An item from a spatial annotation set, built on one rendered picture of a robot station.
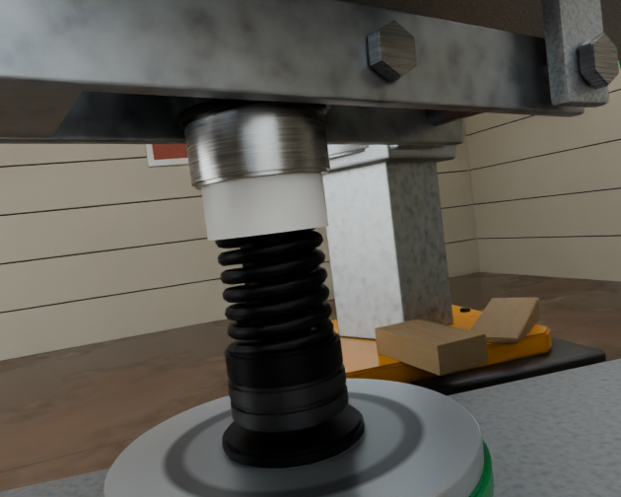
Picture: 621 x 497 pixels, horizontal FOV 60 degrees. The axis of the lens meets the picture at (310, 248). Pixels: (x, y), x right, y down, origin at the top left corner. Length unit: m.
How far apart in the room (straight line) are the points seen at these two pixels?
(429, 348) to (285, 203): 0.66
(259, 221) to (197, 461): 0.14
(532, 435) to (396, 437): 0.17
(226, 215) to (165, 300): 6.12
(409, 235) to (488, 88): 0.79
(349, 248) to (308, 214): 0.88
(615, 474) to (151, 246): 6.09
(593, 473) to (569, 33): 0.28
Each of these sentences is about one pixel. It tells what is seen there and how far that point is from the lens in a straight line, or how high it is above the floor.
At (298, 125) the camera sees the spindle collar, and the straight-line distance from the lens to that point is 0.28.
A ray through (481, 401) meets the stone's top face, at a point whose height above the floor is 0.87.
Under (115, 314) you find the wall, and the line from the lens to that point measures 6.37.
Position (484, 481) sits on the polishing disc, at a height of 0.91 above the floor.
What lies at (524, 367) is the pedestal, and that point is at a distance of 1.07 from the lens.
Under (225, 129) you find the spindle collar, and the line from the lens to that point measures 0.28.
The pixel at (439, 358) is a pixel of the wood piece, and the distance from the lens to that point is 0.89.
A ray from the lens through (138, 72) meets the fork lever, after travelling 0.23.
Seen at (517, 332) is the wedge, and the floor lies 0.79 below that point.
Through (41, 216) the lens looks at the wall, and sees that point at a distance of 6.36.
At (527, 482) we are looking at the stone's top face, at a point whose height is 0.87.
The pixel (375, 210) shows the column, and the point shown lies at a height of 1.06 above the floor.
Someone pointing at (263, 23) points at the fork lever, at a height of 1.14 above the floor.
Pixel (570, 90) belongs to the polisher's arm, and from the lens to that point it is 0.38.
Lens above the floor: 1.05
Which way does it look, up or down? 3 degrees down
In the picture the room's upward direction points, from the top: 7 degrees counter-clockwise
